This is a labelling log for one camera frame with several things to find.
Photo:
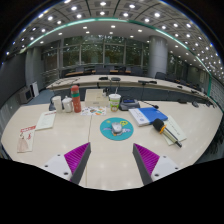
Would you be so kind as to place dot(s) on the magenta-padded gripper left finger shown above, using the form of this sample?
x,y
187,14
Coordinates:
x,y
77,156

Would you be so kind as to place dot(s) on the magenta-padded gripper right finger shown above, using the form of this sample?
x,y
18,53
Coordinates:
x,y
146,158

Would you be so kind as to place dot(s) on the silver grey computer mouse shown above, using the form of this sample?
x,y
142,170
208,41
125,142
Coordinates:
x,y
117,128

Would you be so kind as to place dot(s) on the round teal cartoon mouse pad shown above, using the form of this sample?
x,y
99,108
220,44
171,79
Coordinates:
x,y
106,130

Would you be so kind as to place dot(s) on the black handheld microphone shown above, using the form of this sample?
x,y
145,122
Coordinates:
x,y
158,125

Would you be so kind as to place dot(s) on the white paper sheet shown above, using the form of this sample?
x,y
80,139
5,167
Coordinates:
x,y
178,130

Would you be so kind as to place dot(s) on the blue and white book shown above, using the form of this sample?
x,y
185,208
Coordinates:
x,y
150,115

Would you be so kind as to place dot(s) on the colourful sticker sheet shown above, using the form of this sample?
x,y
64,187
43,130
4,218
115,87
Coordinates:
x,y
93,111

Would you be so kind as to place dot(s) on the white printed booklet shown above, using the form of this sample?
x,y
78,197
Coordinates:
x,y
46,120

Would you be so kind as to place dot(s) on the white lidded mug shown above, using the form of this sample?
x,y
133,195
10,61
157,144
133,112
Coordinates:
x,y
67,105

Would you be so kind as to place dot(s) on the red and white fan leaflet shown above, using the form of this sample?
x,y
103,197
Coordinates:
x,y
26,138

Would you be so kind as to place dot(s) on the black desk microphone console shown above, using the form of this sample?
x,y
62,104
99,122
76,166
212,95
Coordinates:
x,y
52,106
128,105

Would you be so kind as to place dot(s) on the red bottle with green band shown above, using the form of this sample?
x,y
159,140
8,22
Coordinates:
x,y
76,100

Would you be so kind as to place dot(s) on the white open box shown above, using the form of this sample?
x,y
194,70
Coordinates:
x,y
96,98

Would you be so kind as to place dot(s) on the green printed paper cup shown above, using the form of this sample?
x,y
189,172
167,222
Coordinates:
x,y
114,103

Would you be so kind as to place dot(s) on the long curved conference desk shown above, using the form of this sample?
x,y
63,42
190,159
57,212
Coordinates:
x,y
133,82

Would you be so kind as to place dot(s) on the white standing appliance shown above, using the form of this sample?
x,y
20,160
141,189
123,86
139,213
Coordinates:
x,y
35,89

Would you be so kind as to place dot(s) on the group of ceiling lights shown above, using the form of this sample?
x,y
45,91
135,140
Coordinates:
x,y
102,4

